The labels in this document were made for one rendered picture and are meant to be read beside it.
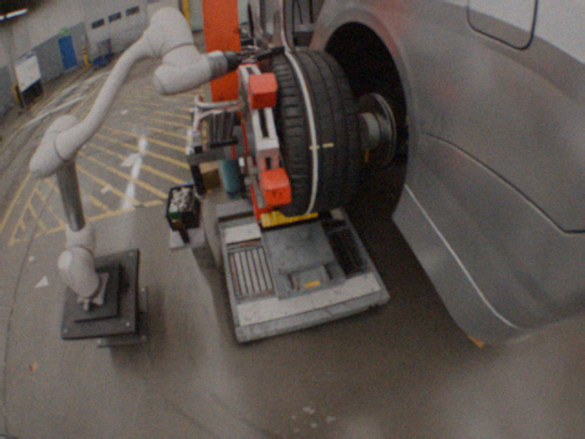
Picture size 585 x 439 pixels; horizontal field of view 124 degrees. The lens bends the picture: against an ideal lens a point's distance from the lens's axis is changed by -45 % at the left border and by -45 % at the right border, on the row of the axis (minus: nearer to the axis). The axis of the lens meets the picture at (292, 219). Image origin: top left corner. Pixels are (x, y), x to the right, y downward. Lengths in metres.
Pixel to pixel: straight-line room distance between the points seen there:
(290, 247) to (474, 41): 1.26
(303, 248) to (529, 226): 1.18
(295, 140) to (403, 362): 1.20
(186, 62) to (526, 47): 0.77
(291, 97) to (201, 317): 1.21
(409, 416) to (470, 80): 1.39
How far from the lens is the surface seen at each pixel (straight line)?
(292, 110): 0.81
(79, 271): 1.37
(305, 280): 1.47
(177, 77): 0.79
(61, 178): 1.24
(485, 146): 0.61
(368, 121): 1.14
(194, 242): 1.29
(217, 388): 1.46
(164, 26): 0.85
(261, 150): 0.83
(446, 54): 0.68
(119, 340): 1.74
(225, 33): 1.36
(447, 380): 1.63
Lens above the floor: 1.40
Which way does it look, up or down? 46 degrees down
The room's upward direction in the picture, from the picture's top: straight up
